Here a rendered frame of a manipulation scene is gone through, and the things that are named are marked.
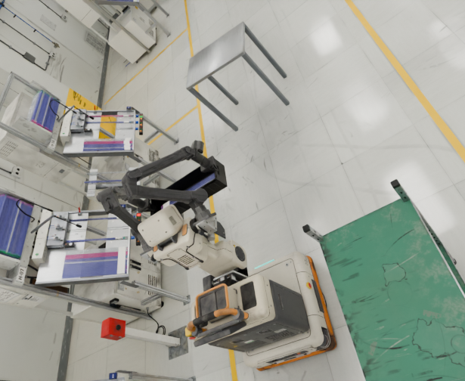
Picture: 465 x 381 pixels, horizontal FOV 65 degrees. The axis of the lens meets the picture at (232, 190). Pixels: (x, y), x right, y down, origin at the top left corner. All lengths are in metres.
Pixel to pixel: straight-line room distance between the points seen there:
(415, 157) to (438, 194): 0.34
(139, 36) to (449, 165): 5.76
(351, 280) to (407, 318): 0.26
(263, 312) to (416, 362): 0.81
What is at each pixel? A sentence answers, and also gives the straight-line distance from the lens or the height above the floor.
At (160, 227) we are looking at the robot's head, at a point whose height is 1.34.
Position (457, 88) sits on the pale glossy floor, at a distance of 3.21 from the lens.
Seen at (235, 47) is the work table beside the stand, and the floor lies 0.80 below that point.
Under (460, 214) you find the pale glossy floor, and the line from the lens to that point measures 2.71.
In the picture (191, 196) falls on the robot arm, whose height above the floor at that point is 1.30.
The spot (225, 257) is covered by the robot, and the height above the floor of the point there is 0.87.
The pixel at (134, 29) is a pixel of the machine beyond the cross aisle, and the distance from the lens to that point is 7.24.
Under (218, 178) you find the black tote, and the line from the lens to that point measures 2.19.
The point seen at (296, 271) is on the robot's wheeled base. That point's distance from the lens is 2.62.
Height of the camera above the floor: 2.47
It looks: 42 degrees down
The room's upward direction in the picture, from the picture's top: 56 degrees counter-clockwise
